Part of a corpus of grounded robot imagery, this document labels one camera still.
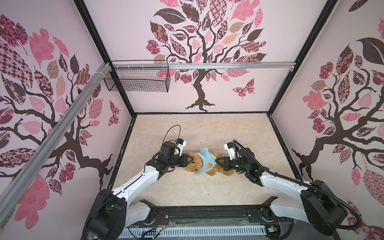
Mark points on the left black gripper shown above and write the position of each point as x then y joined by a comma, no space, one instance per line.
184,162

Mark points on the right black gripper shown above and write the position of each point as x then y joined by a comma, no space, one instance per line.
226,165

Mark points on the light blue fleece hoodie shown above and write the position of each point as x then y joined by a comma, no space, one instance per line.
209,161

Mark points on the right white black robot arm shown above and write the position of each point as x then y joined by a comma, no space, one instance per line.
311,202

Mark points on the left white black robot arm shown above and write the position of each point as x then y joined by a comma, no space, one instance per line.
113,211

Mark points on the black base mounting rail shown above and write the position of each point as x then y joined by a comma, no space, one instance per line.
213,216

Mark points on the white slotted cable duct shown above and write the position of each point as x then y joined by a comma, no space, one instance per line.
176,232

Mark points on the black wire mesh basket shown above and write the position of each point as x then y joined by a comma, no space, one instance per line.
139,76

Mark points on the rear aluminium rail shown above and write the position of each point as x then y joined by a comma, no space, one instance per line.
203,66

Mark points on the aluminium rail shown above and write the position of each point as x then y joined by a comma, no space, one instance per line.
23,180
203,66

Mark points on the left aluminium rail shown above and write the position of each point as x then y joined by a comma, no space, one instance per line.
23,180

